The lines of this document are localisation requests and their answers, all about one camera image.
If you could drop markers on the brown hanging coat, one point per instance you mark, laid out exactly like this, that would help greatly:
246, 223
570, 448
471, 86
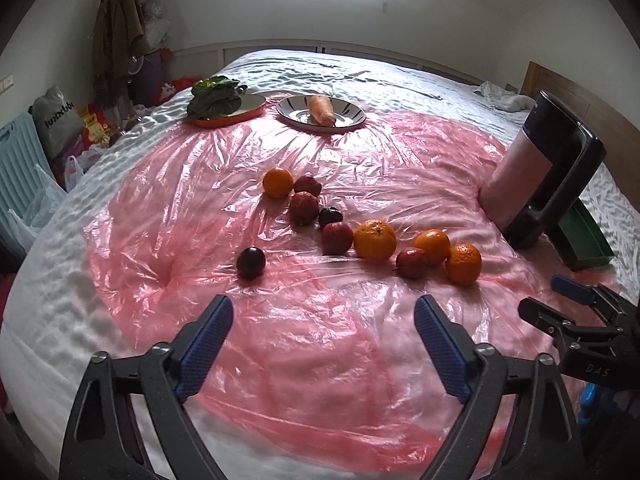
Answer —
118, 35

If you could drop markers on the crumpled white cloth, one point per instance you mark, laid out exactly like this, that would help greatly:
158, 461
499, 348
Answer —
501, 99

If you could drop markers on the orange carrot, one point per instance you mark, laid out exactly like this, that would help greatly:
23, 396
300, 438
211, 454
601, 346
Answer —
321, 110

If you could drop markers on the small red apple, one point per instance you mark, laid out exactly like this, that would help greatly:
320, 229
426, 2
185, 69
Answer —
411, 263

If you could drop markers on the orange plate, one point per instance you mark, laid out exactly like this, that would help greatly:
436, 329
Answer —
252, 106

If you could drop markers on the smooth orange right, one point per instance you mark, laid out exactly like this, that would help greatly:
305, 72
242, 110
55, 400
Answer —
435, 244

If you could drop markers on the white plastic bag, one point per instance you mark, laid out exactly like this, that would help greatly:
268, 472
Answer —
73, 173

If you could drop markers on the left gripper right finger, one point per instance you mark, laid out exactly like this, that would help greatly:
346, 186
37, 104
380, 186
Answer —
541, 441

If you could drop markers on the large bumpy orange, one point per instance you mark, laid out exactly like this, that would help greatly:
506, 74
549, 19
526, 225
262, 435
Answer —
375, 240

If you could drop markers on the grey printed bag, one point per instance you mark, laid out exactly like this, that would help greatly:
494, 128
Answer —
57, 122

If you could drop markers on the light blue suitcase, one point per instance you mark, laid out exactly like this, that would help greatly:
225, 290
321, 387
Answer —
30, 196

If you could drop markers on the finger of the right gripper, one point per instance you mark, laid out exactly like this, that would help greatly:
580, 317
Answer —
544, 318
593, 296

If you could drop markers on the wooden headboard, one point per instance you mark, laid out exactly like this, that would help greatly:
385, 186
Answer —
620, 137

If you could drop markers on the black white striped plate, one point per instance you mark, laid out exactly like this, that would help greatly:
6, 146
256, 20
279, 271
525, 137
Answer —
294, 112

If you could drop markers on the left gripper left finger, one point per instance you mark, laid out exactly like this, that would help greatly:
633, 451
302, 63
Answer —
102, 438

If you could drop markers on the pink plastic sheet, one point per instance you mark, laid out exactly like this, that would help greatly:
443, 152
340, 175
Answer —
301, 367

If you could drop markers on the yellow red snack boxes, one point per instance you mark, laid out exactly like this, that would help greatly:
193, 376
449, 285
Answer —
96, 131

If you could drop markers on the large red apple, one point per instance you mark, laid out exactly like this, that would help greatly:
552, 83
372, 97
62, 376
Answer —
303, 209

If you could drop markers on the dark plum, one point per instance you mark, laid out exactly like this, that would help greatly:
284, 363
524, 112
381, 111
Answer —
328, 215
251, 263

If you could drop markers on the green leafy vegetable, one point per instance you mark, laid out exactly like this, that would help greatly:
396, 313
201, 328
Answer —
215, 96

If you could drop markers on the green tray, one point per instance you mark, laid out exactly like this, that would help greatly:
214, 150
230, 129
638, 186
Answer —
579, 241

